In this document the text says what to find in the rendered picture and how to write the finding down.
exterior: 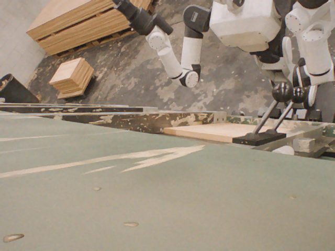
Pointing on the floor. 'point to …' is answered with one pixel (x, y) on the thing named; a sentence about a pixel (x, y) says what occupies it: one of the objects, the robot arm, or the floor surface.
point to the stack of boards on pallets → (80, 24)
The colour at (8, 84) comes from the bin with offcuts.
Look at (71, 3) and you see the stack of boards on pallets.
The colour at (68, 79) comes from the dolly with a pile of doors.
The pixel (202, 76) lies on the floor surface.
